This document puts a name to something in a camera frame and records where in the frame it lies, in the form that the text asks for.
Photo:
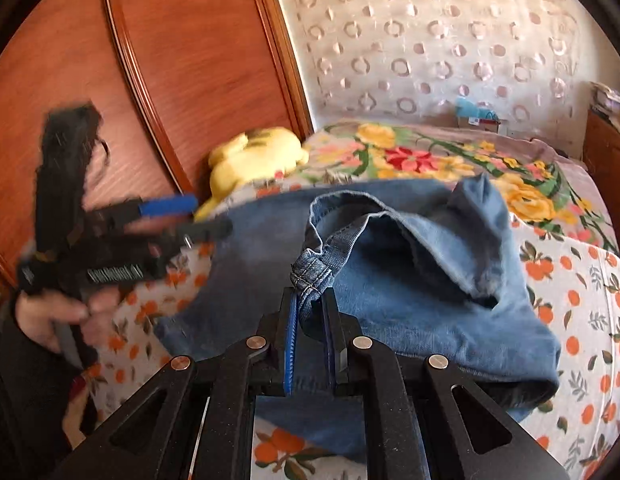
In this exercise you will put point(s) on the black sleeved left forearm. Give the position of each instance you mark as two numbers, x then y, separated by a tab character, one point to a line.
38	383

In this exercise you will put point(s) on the clutter pile on cabinet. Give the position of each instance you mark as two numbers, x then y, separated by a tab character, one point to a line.
606	102

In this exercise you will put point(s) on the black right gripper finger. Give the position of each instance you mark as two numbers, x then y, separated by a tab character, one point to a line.
209	231

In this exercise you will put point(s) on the yellow plush toy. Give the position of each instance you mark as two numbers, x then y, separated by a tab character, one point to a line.
263	154

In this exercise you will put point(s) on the orange-print white bed sheet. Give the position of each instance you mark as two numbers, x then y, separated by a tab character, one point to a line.
573	286

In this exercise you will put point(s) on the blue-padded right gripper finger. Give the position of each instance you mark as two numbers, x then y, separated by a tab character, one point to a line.
175	205

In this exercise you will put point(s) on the person's left hand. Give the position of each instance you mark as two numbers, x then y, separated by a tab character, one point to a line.
37	316

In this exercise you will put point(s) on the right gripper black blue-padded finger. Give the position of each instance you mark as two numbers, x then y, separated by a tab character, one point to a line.
364	369
259	365

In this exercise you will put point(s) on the wooden louvered wardrobe door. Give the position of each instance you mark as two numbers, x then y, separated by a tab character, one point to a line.
171	79

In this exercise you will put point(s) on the sheer patterned curtain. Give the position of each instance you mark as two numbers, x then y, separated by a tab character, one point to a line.
412	61

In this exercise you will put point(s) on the teal item on box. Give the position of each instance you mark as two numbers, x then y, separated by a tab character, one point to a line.
472	116

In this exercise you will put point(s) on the blue denim jeans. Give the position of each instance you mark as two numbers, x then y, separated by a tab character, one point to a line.
424	268

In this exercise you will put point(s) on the wooden side cabinet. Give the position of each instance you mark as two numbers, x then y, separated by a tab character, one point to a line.
601	153

